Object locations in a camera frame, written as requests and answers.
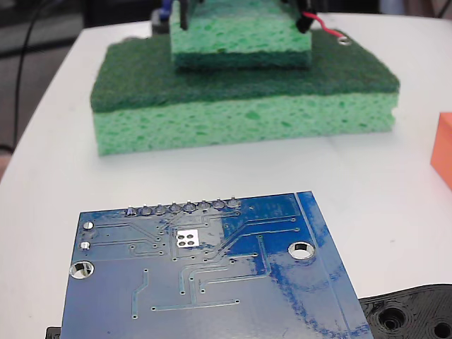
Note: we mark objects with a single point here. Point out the small green sponge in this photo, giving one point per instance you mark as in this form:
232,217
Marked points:
240,31

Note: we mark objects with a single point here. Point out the orange cube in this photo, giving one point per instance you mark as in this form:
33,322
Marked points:
443,152

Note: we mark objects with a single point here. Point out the blue plastic part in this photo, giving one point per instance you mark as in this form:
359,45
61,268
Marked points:
166,7

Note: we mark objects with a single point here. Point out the grey block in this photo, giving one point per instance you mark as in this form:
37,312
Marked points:
160,24

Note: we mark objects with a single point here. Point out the large green scouring sponge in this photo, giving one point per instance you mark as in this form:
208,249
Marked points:
247,120

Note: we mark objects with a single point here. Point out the blue circuit board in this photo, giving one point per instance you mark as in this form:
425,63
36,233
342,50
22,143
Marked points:
212,282

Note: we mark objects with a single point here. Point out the black plastic bracket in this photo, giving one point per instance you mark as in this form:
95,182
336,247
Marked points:
406,310

